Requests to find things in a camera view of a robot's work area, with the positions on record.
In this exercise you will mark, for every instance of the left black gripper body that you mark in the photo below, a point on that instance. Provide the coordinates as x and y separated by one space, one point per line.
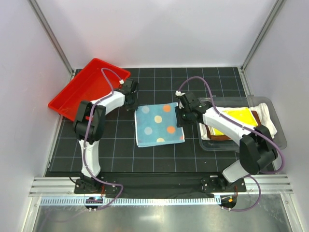
133 103

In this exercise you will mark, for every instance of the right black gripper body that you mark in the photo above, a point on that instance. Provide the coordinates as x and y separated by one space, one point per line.
183 118

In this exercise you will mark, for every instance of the blue orange patterned towel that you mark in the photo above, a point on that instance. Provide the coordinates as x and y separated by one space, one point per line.
156 125

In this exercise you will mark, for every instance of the brown towel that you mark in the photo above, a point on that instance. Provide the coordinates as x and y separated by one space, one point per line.
213 134

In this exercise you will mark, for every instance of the yellow patterned towel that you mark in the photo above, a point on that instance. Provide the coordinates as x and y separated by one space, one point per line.
238 110

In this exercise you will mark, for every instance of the white terry towel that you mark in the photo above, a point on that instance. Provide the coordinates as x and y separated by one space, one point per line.
264 116

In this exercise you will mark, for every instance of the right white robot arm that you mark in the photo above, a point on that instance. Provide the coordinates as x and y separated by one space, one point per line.
256 147

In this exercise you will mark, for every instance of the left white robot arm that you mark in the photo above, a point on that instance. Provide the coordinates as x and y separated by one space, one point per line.
89 123

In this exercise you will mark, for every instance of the black grid cutting mat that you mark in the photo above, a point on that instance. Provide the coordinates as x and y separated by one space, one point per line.
118 151

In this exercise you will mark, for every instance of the red plastic bin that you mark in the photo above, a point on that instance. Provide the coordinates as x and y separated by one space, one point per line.
89 84

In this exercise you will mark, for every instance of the clear plastic container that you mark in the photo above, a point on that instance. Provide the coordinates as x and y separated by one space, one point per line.
249 101

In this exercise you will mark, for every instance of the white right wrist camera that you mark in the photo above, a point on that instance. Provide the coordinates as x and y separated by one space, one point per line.
180 97

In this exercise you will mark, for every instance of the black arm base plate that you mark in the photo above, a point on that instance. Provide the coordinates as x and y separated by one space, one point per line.
159 185

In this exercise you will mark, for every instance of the perforated metal cable rail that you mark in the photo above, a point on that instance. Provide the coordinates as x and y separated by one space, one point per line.
99 201

